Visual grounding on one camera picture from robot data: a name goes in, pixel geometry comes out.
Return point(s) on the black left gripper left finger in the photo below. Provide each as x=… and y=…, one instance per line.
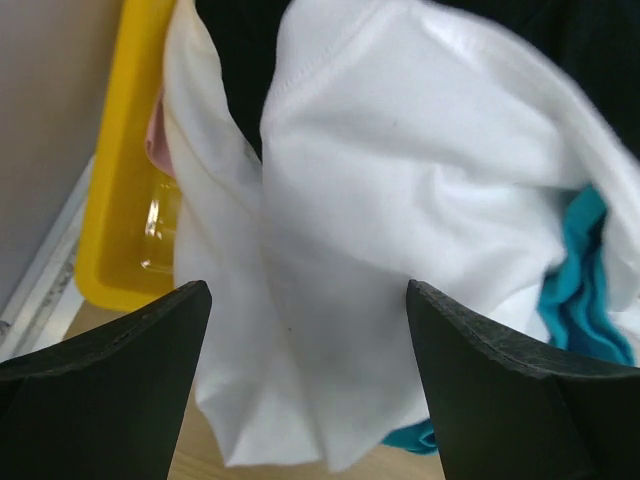
x=108, y=403

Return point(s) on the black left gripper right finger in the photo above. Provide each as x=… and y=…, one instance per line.
x=506, y=406

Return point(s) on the white t shirt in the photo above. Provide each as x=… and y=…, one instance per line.
x=308, y=247

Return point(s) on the teal t shirt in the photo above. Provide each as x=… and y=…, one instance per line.
x=537, y=261

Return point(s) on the yellow plastic bin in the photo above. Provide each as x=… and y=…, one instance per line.
x=125, y=257

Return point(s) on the pink t shirt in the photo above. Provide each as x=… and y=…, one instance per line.
x=156, y=146

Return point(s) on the black t shirt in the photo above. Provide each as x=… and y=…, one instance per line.
x=594, y=42

